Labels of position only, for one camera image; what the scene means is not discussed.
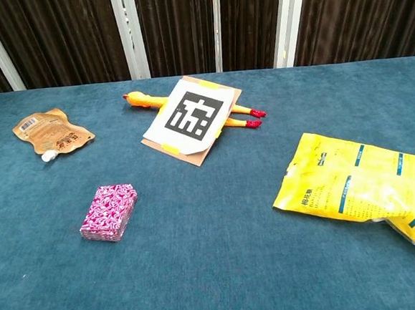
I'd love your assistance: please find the brown cardboard backing sheet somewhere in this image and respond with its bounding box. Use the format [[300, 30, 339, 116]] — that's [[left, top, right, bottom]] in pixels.
[[135, 71, 249, 173]]

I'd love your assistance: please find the white paper black marker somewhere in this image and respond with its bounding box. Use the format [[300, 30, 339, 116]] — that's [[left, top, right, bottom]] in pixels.
[[138, 74, 239, 160]]

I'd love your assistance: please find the yellow rubber chicken toy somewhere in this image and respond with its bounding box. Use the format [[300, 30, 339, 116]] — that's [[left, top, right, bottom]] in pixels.
[[122, 80, 269, 139]]

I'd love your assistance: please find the thin white screen frame post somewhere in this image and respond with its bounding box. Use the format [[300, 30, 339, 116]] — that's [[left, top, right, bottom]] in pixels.
[[210, 0, 226, 73]]

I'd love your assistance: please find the yellow printed snack bag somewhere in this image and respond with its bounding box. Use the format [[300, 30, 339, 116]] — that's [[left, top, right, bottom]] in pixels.
[[267, 123, 415, 276]]

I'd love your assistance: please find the brown spout pouch white cap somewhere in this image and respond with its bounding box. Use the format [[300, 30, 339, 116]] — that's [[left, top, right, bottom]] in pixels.
[[10, 105, 97, 166]]

